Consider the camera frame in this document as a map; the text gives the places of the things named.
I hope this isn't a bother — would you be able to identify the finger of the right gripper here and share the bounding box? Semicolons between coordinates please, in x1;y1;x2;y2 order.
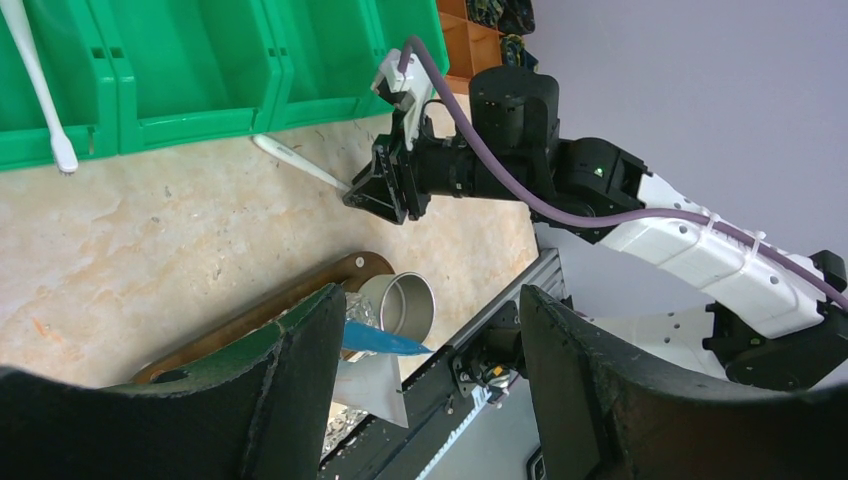
342;142;407;225

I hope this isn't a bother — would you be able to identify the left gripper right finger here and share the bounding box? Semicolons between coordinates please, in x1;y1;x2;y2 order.
519;285;847;479

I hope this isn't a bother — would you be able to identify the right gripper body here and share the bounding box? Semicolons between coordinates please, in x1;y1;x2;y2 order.
390;112;475;219

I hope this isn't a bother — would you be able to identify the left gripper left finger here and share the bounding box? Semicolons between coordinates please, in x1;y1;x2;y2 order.
1;284;346;479

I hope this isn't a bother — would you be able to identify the white toothbrush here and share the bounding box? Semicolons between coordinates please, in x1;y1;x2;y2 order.
1;0;79;176
252;134;350;192

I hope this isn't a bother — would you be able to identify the steel cup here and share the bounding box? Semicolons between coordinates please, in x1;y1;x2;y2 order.
358;272;436;343

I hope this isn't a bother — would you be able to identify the white toothpaste tube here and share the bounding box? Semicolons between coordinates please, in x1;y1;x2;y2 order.
332;354;409;428

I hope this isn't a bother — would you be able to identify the blue toothpaste tube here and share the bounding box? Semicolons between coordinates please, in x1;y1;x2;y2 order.
342;322;431;356

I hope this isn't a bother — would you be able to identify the green divided plastic bin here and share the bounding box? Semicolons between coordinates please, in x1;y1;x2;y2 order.
25;0;450;161

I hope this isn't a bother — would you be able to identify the clear glass cup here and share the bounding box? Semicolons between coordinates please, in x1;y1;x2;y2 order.
321;293;381;458

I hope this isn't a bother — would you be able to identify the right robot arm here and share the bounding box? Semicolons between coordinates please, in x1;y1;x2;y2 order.
344;66;847;391

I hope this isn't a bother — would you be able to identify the brown oval wooden tray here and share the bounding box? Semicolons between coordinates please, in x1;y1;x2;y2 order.
130;251;395;384

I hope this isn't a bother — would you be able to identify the wooden compartment box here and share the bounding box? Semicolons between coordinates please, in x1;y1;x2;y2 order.
436;0;508;94

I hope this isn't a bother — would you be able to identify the rolled dark sock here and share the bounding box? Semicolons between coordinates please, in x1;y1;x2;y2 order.
497;0;536;36
500;34;538;72
465;0;506;30

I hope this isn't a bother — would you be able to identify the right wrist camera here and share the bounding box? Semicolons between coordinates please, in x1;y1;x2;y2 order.
371;48;433;151

